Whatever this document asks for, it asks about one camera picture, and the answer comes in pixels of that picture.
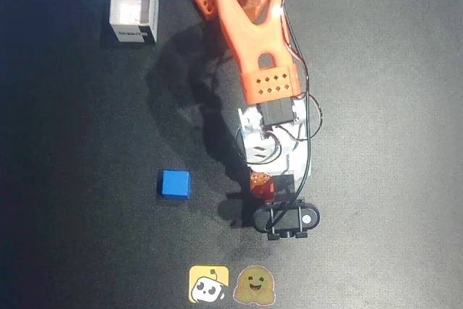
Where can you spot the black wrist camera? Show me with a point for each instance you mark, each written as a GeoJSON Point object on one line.
{"type": "Point", "coordinates": [287, 219]}

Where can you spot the blue cube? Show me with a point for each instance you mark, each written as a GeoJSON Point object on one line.
{"type": "Point", "coordinates": [175, 184]}

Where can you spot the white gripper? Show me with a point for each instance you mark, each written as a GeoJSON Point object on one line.
{"type": "Point", "coordinates": [284, 184]}

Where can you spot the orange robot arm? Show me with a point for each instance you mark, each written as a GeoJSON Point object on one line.
{"type": "Point", "coordinates": [253, 41]}

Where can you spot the hugging face emoji sticker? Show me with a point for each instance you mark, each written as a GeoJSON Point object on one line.
{"type": "Point", "coordinates": [254, 284]}

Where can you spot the yellow robot face sticker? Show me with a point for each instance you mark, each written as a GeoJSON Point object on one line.
{"type": "Point", "coordinates": [208, 283]}

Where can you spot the white open cardboard box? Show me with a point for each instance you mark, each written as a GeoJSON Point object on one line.
{"type": "Point", "coordinates": [135, 10]}

